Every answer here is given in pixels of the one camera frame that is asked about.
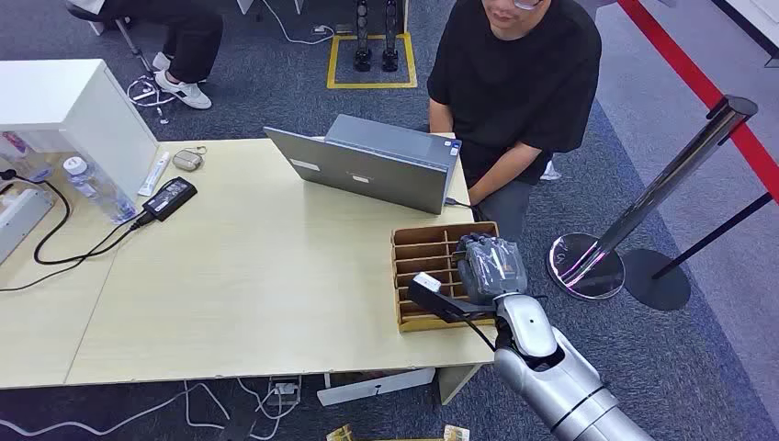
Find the person's left forearm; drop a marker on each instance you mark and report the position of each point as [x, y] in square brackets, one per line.
[508, 170]

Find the white tube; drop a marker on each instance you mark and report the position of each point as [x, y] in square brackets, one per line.
[154, 174]

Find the white cabinet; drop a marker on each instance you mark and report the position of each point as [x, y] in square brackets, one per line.
[67, 103]

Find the clear plastic water bottle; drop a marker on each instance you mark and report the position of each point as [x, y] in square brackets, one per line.
[97, 192]

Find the person's left hand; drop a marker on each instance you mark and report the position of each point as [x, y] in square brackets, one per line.
[477, 196]

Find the black stanchion post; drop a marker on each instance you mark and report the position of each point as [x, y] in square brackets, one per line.
[656, 280]

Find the cardboard slotted card box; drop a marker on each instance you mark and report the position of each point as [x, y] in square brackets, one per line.
[423, 255]

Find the white board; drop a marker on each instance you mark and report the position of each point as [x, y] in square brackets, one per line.
[377, 386]

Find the person on stool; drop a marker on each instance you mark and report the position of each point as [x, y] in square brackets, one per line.
[188, 42]

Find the yellow floor tape square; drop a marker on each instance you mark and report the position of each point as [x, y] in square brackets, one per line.
[371, 84]

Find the white flat device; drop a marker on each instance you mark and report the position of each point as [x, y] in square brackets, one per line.
[18, 222]

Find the chrome stanchion post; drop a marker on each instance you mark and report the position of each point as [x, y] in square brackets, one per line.
[657, 185]

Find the grey earbuds case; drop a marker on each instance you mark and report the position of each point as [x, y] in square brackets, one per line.
[187, 160]

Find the card on floor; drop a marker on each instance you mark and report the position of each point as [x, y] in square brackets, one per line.
[456, 434]
[339, 434]

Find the person's right forearm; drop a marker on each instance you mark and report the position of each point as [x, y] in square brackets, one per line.
[439, 118]

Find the white furniture panel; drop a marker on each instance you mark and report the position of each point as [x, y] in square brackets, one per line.
[754, 18]

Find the black stool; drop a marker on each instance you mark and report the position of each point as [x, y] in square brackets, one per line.
[131, 39]

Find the clear plastic container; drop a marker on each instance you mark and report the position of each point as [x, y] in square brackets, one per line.
[21, 155]

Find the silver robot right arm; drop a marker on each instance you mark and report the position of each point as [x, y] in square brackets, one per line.
[566, 389]

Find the person at laptop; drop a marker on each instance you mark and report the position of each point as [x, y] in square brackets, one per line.
[517, 79]

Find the grey laptop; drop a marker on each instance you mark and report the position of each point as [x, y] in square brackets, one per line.
[371, 173]

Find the black power adapter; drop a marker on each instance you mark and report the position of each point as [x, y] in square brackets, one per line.
[169, 198]

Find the red floor tape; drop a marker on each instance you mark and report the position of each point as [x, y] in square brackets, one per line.
[688, 67]

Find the black jointed post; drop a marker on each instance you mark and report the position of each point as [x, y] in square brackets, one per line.
[363, 36]
[390, 36]

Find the wooden table leg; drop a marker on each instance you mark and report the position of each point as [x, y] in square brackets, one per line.
[456, 380]

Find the black wrist camera with pale box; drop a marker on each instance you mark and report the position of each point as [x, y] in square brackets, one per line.
[435, 299]

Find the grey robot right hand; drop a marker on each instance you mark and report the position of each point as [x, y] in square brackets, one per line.
[490, 268]

